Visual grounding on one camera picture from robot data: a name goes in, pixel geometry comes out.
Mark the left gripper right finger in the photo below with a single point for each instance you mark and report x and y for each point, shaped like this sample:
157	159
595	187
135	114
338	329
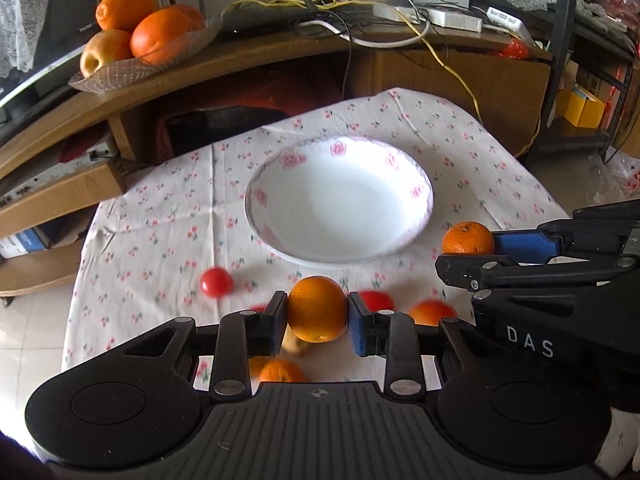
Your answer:
392	337

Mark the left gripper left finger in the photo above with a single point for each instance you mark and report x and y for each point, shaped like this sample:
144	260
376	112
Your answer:
241	335

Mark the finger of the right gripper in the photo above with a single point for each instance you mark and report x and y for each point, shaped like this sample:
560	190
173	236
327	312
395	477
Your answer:
491	271
608	230

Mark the small mandarin orange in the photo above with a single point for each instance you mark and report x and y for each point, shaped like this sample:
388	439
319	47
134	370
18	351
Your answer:
275	370
468	238

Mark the large red tomato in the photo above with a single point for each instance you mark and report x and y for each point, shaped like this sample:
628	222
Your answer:
430	312

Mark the tan longan fruit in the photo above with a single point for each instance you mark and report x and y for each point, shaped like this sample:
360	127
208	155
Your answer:
292	345

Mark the oval orange kumquat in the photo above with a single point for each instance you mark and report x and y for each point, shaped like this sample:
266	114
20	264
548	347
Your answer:
317	310

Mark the clear plastic bag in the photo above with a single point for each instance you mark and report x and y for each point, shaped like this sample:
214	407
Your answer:
614	178

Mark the cherry print tablecloth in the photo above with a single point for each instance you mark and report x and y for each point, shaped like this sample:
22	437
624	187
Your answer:
147	249

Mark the yellow box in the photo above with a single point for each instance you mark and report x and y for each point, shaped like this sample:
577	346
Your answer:
584	110

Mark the white floral porcelain bowl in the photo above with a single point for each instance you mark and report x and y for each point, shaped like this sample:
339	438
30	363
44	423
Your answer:
339	201

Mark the red plastic item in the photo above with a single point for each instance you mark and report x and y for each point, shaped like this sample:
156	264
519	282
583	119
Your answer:
515	49

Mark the black metal shelf rack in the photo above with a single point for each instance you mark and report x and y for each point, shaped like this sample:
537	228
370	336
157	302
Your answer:
570	35

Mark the white adapter box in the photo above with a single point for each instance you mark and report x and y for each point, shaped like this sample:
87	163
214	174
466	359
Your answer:
509	22

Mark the white power strip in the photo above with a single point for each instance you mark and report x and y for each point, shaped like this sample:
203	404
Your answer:
438	17

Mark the wooden TV cabinet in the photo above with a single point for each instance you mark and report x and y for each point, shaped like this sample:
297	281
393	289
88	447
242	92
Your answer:
365	92

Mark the glass fruit dish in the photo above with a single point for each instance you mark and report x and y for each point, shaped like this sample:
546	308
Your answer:
125	73

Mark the large orange front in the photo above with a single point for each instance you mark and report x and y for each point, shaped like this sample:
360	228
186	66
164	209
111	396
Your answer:
155	39

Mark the large orange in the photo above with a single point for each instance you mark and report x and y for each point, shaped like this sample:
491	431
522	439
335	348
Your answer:
155	39
123	14

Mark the black router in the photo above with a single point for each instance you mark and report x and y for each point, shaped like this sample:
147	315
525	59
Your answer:
280	12

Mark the yellow red apple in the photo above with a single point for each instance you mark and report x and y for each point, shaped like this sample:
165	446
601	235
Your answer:
104	48

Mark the orange fruit behind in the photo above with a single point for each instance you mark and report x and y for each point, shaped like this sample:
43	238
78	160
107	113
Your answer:
197	19

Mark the large orange top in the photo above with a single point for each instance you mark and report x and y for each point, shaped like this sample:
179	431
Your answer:
123	14

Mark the television screen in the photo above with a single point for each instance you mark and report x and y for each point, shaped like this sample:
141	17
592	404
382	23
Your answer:
68	26

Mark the white lace cloth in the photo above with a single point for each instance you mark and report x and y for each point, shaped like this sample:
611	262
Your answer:
21	25

